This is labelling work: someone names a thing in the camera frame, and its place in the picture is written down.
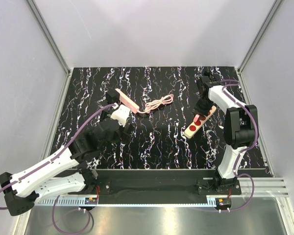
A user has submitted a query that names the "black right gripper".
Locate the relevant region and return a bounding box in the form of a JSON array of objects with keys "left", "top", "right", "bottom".
[{"left": 193, "top": 98, "right": 215, "bottom": 120}]

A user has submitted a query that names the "pink power strip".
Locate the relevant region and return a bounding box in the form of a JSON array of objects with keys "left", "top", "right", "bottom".
[{"left": 115, "top": 88, "right": 140, "bottom": 114}]

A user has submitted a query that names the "beige red power strip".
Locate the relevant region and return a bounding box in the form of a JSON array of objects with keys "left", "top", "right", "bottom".
[{"left": 183, "top": 106, "right": 217, "bottom": 139}]

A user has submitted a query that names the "pink cable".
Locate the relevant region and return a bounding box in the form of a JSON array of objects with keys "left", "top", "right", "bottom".
[{"left": 137, "top": 94, "right": 174, "bottom": 115}]

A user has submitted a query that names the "pink square socket adapter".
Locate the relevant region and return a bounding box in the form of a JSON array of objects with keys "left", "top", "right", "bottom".
[{"left": 193, "top": 114, "right": 200, "bottom": 123}]

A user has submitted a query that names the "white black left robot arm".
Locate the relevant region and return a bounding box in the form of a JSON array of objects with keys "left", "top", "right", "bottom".
[{"left": 0, "top": 117, "right": 134, "bottom": 216}]

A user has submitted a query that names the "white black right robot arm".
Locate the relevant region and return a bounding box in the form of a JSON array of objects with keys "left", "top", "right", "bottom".
[{"left": 194, "top": 75, "right": 258, "bottom": 194}]

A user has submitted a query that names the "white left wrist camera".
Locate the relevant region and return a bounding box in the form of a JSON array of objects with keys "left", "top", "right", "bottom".
[{"left": 110, "top": 104, "right": 131, "bottom": 127}]

